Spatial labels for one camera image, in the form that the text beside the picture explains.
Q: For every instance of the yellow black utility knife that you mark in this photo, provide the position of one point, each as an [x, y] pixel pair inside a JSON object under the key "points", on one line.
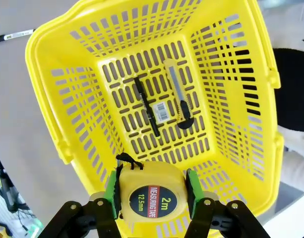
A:
{"points": [[177, 89]]}

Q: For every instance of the yellow plastic shopping basket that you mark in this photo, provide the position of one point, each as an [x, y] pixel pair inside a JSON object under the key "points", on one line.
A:
{"points": [[67, 57]]}

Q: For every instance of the black pen with yellow cap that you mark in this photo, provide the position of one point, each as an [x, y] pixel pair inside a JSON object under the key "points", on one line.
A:
{"points": [[146, 106]]}

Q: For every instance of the yellow tape measure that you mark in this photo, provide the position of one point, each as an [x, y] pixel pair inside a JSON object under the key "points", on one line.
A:
{"points": [[151, 183]]}

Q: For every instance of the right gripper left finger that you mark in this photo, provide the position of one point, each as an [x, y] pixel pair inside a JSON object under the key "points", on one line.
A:
{"points": [[112, 198]]}

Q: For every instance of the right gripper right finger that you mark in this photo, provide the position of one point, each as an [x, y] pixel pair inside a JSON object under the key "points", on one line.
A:
{"points": [[195, 193]]}

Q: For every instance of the white marker with black cap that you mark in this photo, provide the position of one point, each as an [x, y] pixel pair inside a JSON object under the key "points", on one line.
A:
{"points": [[15, 36]]}

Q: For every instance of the person torso in white cardigan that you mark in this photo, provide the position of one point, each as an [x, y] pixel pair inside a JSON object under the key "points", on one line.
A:
{"points": [[295, 86]]}

